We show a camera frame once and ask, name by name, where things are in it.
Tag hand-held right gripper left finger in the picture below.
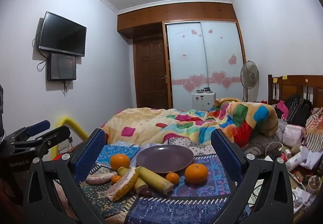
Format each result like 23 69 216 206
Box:
23 128 106 224

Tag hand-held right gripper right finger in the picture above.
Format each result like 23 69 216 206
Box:
211 128 301 224

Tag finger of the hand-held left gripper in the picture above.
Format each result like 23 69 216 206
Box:
10 120 51 142
33 125 71 151

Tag pink pomelo slice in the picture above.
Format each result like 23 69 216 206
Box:
86 172 118 184

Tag large orange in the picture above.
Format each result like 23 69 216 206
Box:
109 154 131 170
184 163 208 184

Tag pomelo slice with yellow peel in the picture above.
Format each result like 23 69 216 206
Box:
106 166 139 202

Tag purple plate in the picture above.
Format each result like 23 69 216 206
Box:
136 145 194 173

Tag thick sugarcane piece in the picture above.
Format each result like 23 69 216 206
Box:
136 166 174 194

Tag blue patterned bedspread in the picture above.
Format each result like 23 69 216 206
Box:
76 141 250 224

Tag white cabinet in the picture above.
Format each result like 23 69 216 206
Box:
192 92 216 111

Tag colourful patchwork blanket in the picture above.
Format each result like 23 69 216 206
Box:
102 98 279 149

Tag pink bag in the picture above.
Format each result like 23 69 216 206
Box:
282 124 306 146

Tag pink garment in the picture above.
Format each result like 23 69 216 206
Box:
276 100 289 121

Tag standing fan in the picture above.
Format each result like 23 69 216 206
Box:
240 61 259 103

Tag black backpack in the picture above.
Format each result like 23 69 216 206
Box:
286 95 313 127

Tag striped cloth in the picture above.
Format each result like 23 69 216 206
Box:
304 107 323 152

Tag round jar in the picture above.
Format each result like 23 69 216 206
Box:
308 175 322 194

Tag wooden headboard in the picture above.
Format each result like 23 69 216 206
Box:
267 74 323 108

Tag sliding wardrobe with heart stickers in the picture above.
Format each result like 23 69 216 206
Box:
165 21 246 110

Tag brown wooden door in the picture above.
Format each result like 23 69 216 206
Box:
133 37 169 110

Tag wooden overhead cabinets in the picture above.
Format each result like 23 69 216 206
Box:
117 3 238 38

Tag yellow foam rail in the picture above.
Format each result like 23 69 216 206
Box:
50 114 89 161

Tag small wall monitor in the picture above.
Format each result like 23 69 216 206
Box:
47 53 77 82

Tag black television cable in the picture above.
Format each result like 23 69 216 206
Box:
32 25 48 72

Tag wall television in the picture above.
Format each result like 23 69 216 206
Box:
39 11 87 57

